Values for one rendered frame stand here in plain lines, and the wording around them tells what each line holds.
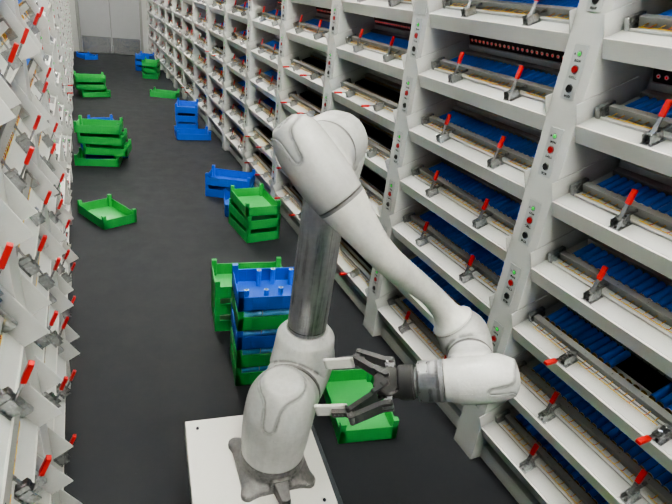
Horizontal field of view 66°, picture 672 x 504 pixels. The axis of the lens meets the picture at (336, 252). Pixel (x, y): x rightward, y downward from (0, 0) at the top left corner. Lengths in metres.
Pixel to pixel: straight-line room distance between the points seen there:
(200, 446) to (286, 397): 0.33
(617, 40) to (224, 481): 1.32
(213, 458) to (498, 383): 0.72
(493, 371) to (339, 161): 0.52
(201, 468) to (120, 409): 0.61
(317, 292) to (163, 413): 0.85
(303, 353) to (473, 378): 0.43
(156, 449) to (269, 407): 0.67
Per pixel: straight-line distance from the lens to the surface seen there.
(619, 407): 1.41
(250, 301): 1.78
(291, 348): 1.32
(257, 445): 1.26
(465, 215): 1.71
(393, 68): 2.06
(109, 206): 3.47
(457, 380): 1.12
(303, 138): 0.95
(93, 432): 1.89
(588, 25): 1.39
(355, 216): 0.97
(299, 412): 1.21
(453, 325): 1.22
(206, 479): 1.38
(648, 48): 1.29
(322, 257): 1.20
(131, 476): 1.74
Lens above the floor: 1.31
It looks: 26 degrees down
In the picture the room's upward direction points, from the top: 7 degrees clockwise
